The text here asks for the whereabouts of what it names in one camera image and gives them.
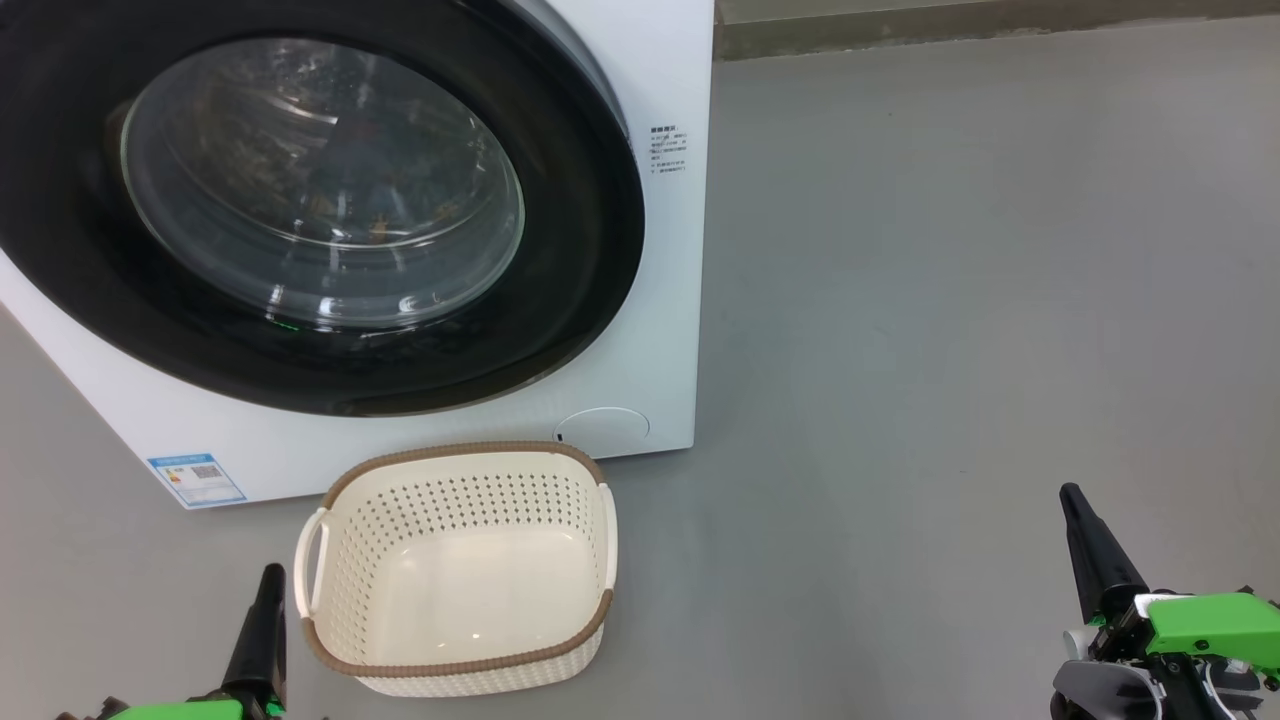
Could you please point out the cream perforated laundry basket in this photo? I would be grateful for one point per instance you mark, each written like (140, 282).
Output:
(450, 490)

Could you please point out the printed black text label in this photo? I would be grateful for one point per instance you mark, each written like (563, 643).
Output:
(668, 150)

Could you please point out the white front-load washing machine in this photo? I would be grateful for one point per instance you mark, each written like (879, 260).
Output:
(670, 300)

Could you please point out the blue energy label sticker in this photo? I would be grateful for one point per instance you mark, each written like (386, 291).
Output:
(197, 481)

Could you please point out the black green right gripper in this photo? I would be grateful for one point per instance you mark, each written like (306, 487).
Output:
(1210, 625)

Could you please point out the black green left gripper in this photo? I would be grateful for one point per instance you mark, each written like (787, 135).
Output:
(180, 711)

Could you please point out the round white filter cover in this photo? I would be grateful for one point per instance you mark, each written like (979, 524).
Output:
(605, 432)

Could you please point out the washing machine glass door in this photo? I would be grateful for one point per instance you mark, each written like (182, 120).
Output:
(580, 250)

